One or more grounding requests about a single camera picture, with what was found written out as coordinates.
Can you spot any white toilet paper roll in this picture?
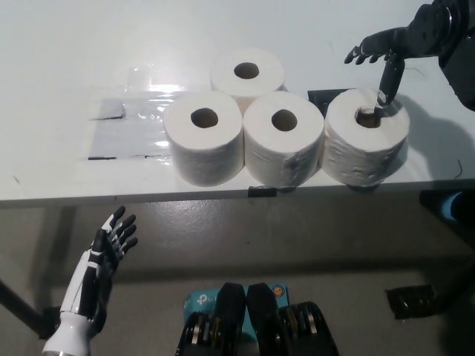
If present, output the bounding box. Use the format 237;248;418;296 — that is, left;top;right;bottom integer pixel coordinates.
163;91;246;188
321;88;411;185
243;91;326;187
209;47;286;114

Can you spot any small black tape strip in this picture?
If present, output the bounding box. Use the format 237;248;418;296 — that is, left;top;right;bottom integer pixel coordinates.
247;186;278;198

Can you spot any black square tape marker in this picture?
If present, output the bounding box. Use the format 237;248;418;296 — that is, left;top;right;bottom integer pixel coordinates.
307;88;349;111

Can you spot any black blue object under table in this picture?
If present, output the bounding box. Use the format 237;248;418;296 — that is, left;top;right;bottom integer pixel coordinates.
419;189;475;224

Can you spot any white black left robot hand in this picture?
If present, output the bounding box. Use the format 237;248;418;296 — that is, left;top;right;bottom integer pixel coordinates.
59;206;140;328

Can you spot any teal tp-link box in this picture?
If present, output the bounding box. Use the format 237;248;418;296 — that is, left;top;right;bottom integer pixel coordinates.
182;282;291;333

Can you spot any clear glossy tape sheet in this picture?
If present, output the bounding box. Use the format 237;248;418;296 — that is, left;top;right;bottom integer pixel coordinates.
88;66;176;162

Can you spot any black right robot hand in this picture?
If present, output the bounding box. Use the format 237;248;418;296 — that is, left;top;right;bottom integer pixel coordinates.
344;2;456;111

